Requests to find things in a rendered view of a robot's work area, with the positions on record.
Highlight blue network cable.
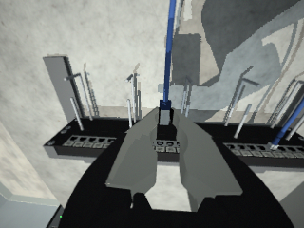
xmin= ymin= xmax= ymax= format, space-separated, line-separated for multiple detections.
xmin=163 ymin=0 xmax=304 ymax=138

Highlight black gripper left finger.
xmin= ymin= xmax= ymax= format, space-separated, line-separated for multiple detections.
xmin=58 ymin=107 xmax=161 ymax=228

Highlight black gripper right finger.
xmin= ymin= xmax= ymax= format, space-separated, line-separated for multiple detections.
xmin=169 ymin=107 xmax=295 ymax=228

